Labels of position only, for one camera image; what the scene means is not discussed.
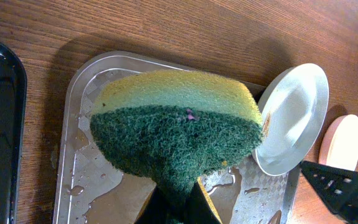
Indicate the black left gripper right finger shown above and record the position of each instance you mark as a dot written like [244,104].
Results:
[198,209]

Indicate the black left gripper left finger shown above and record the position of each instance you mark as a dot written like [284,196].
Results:
[156,210]

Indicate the yellow green sponge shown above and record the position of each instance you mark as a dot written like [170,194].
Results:
[174,126]

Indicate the grey-white plate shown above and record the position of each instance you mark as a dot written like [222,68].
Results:
[293,109]

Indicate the pink-white plate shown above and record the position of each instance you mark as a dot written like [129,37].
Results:
[339,147]

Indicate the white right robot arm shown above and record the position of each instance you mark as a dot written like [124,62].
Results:
[337,188]

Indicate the brown tray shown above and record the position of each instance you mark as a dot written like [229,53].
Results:
[91,190]

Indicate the black tray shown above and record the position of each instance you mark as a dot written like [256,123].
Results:
[13,90]

